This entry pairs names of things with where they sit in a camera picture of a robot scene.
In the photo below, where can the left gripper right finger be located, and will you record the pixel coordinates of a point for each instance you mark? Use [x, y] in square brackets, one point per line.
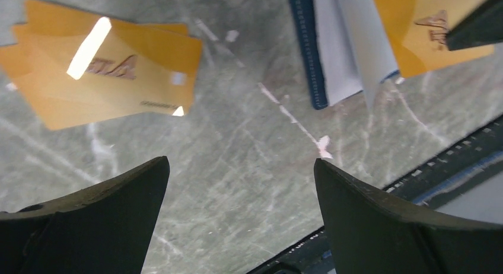
[372, 231]

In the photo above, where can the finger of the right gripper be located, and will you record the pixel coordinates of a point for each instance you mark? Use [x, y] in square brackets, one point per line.
[480, 28]

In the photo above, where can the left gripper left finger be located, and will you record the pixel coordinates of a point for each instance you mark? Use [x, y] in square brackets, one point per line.
[104, 228]

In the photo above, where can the gold VIP card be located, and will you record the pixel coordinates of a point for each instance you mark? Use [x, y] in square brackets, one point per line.
[417, 31]

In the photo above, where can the blue leather card holder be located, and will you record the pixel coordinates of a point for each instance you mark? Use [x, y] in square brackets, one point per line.
[345, 49]

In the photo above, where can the gold card stack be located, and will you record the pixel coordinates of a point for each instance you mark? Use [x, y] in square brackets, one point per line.
[75, 67]

